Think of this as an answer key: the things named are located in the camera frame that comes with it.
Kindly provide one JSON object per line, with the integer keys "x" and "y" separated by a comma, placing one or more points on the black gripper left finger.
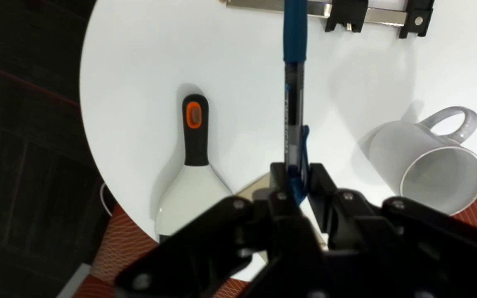
{"x": 221, "y": 248}

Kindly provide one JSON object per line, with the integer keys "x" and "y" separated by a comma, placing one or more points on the blue pen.
{"x": 296, "y": 33}

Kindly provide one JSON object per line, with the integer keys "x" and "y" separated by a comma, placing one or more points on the white ceramic mug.
{"x": 397, "y": 149}

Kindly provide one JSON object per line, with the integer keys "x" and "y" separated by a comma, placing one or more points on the round white table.
{"x": 238, "y": 83}

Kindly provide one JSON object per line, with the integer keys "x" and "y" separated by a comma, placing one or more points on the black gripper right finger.
{"x": 404, "y": 248}

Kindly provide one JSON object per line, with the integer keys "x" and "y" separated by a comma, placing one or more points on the orange patterned sofa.
{"x": 122, "y": 253}

